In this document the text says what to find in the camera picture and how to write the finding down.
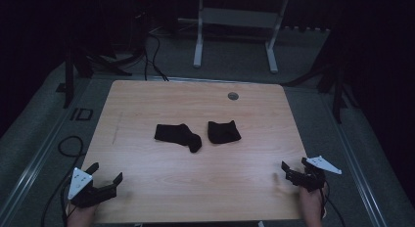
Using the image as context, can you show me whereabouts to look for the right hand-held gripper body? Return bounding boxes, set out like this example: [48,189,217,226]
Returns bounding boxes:
[289,155,343,193]

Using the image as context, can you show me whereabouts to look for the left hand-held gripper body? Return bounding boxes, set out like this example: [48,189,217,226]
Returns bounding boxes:
[67,167,118,209]

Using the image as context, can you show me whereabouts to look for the long black sock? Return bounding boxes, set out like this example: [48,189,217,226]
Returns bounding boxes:
[154,122,203,154]

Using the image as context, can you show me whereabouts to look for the person's left hand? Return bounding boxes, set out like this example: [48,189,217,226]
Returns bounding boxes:
[66,201,99,227]

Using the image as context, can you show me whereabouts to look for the person's right hand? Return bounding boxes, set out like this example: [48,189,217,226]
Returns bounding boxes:
[298,182,328,227]

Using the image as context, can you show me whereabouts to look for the black tripod stand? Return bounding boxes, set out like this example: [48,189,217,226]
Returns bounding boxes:
[55,40,146,110]
[283,54,360,125]

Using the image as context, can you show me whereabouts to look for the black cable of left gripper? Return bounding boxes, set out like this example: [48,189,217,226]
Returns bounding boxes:
[40,135,87,227]

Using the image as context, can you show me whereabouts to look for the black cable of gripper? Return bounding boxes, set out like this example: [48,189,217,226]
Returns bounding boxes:
[319,179,346,227]
[40,135,87,227]

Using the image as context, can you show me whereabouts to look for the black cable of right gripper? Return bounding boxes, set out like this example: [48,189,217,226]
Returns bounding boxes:
[319,179,346,227]

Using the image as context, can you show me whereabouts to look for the aluminium floor rail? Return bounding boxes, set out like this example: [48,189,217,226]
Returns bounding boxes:
[0,77,96,227]
[321,93,390,227]

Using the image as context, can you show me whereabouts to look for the black cables on floor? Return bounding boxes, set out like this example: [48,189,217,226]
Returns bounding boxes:
[142,27,170,82]

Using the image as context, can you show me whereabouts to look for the white metal desk frame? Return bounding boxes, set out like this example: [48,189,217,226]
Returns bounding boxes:
[193,0,290,74]

